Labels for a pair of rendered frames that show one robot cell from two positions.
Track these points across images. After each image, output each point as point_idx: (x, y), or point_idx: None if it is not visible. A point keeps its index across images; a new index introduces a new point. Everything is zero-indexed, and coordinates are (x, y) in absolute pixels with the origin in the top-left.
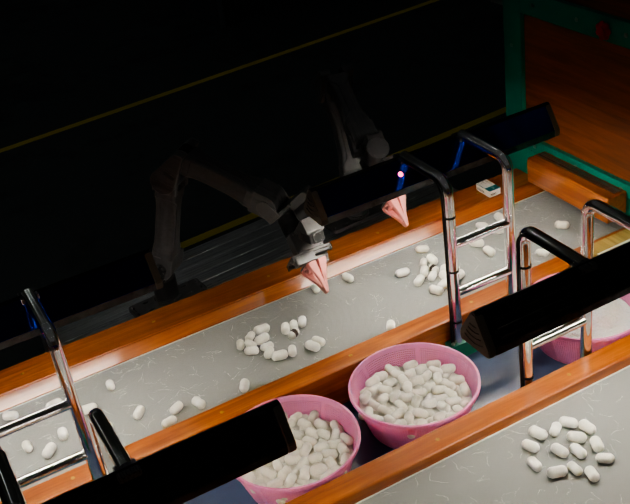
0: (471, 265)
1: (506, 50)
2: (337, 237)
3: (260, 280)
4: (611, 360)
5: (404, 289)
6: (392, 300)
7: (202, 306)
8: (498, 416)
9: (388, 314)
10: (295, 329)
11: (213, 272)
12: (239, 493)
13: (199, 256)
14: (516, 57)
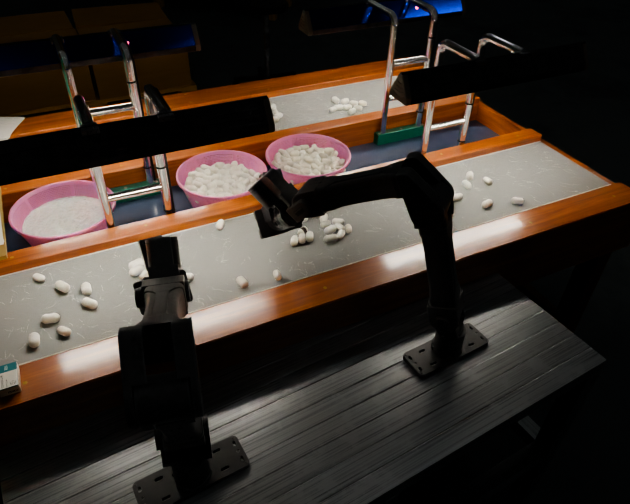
0: (114, 281)
1: None
2: (234, 429)
3: (333, 283)
4: (87, 169)
5: (192, 264)
6: (208, 254)
7: (389, 262)
8: (180, 151)
9: (217, 241)
10: (300, 228)
11: (402, 390)
12: None
13: (430, 430)
14: None
